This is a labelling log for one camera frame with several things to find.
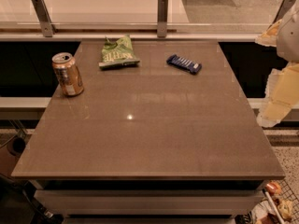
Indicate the green chip bag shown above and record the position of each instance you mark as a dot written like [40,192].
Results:
[118,53]

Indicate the white drawer front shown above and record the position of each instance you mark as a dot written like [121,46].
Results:
[154,202]

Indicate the wire basket with snacks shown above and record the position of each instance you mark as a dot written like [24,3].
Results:
[278,206]

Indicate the blue rxbar blueberry wrapper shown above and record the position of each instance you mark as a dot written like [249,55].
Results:
[184,64]

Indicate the orange soda can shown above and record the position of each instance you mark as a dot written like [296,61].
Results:
[67,73]

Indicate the left metal railing bracket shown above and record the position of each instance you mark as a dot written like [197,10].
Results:
[43,16]

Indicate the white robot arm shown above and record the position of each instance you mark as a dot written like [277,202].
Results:
[288,40]

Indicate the middle metal railing bracket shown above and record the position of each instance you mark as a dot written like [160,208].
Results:
[162,16]

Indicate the metal railing bracket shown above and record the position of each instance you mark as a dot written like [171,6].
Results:
[162,16]
[287,6]
[43,16]

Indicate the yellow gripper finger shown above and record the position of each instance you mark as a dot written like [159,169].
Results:
[281,95]
[269,38]

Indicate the right metal railing bracket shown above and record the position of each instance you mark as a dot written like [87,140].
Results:
[287,6]

